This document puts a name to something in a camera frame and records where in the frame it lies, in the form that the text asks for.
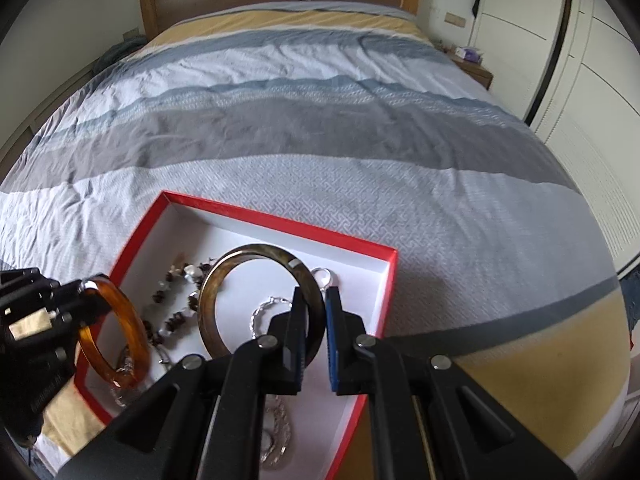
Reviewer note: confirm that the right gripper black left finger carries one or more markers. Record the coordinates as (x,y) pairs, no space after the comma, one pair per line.
(289,358)

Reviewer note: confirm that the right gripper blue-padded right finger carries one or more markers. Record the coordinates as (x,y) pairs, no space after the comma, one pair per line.
(349,348)

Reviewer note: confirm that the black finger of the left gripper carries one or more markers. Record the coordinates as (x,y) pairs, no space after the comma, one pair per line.
(81,311)

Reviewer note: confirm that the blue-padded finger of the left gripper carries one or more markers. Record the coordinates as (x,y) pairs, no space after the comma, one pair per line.
(71,290)

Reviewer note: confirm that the dark brown bangle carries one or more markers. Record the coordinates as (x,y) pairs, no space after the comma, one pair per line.
(246,287)

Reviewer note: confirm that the red jewelry box tray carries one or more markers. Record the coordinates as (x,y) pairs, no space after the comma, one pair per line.
(192,229)

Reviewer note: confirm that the striped bed duvet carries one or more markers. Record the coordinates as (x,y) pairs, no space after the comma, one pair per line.
(344,116)

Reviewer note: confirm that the dark cloth on cabinet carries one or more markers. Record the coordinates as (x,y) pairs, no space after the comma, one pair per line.
(117,52)

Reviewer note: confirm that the wooden nightstand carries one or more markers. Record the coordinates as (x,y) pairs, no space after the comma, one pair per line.
(474,70)

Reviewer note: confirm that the white wardrobe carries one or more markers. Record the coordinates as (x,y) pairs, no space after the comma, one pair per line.
(570,71)

